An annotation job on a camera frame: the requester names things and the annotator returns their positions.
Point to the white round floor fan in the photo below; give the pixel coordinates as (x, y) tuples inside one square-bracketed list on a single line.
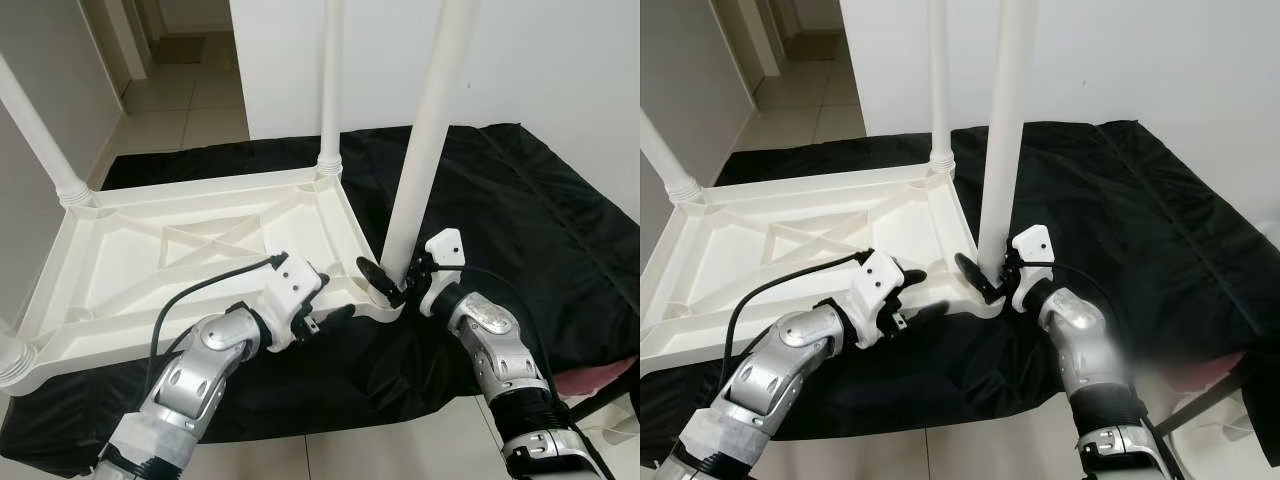
[(615, 425), (1235, 430)]

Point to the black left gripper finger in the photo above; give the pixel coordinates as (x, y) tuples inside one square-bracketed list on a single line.
[(912, 276), (336, 316), (323, 281), (930, 313)]

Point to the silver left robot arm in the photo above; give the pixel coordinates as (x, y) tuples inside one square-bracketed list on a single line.
[(770, 380), (190, 380)]

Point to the black fabric table cloth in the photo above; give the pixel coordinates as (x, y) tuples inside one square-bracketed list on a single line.
[(1150, 220), (540, 220)]

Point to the white plastic table leg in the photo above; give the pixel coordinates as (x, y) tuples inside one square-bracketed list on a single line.
[(1003, 130), (940, 80), (672, 165), (40, 130), (430, 130), (15, 360), (331, 90)]

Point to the black metal pole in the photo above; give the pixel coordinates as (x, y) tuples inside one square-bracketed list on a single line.
[(1200, 402), (605, 400)]

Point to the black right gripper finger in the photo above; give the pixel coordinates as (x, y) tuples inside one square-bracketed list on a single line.
[(378, 276), (975, 276)]

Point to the pink round stool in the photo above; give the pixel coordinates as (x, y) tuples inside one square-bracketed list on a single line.
[(1205, 372), (600, 377)]

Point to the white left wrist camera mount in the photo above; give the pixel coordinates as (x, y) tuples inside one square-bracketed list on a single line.
[(293, 290), (878, 287)]

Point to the white plastic children table top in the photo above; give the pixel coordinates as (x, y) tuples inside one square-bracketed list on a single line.
[(740, 260), (120, 260)]

